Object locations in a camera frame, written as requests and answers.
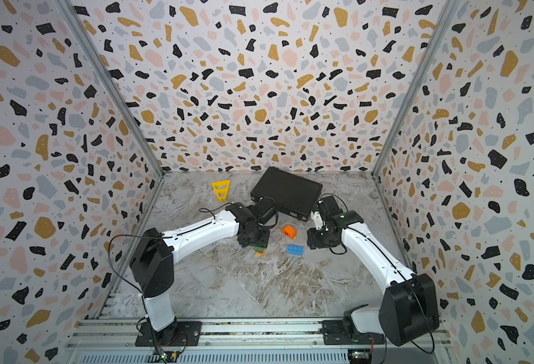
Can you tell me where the orange rounded lego piece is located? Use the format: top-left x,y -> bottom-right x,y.
281,225 -> 297,240

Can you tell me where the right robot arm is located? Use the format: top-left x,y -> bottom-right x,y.
307,196 -> 440,347

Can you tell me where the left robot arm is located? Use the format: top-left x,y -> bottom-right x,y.
116,198 -> 278,334

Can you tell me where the black carrying case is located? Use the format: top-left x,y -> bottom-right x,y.
250,167 -> 323,221

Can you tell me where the yellow triangular plastic piece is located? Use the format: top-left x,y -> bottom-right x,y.
212,180 -> 230,202

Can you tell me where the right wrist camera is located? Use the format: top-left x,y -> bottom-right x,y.
311,211 -> 325,231

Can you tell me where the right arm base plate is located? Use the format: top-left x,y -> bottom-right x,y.
319,318 -> 385,345

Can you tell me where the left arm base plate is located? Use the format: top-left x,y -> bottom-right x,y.
135,320 -> 202,347

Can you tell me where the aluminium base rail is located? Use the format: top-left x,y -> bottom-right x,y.
63,317 -> 457,363

